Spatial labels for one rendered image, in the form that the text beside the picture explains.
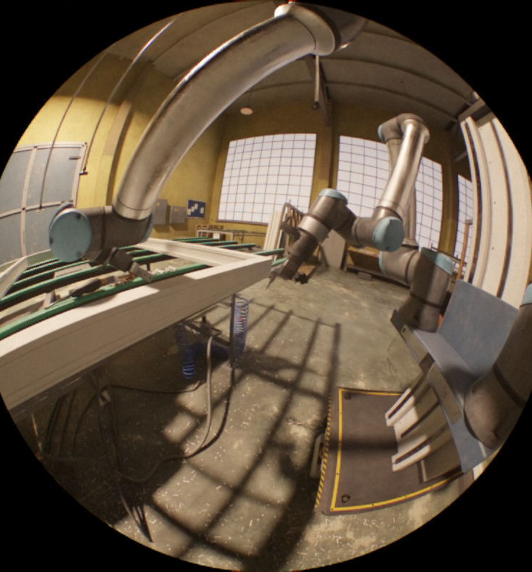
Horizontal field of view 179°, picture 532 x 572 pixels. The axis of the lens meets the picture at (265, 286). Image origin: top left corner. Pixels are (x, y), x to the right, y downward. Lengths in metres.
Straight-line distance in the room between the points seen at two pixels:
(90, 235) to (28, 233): 6.58
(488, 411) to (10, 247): 7.52
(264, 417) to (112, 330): 1.03
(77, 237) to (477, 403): 0.76
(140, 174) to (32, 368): 0.31
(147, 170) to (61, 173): 6.74
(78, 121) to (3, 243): 4.24
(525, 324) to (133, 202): 0.70
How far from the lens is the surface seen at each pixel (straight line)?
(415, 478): 1.03
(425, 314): 0.67
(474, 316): 0.66
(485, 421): 0.43
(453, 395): 0.49
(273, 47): 0.29
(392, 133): 0.87
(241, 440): 1.10
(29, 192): 7.05
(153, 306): 0.29
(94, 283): 0.55
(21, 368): 0.30
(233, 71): 0.27
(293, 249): 0.49
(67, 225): 0.35
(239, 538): 1.07
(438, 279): 0.66
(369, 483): 0.87
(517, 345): 0.42
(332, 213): 0.51
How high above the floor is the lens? 1.04
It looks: 19 degrees down
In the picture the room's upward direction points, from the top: 8 degrees clockwise
